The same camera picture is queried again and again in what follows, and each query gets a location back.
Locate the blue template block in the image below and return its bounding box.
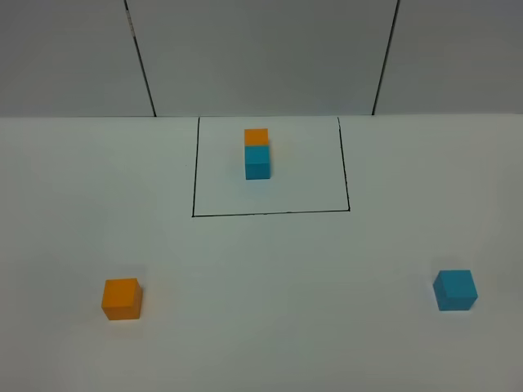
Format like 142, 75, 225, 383
244, 145, 271, 180

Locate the orange template block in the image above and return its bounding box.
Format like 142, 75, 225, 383
244, 128, 270, 146

